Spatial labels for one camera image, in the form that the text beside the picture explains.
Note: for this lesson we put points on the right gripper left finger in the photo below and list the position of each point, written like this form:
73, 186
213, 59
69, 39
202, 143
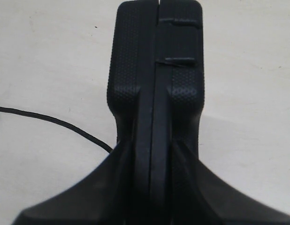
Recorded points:
101, 198

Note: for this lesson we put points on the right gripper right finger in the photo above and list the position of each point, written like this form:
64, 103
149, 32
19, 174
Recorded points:
199, 197

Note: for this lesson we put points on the black plastic carry case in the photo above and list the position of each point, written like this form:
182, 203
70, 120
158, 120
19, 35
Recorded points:
156, 71

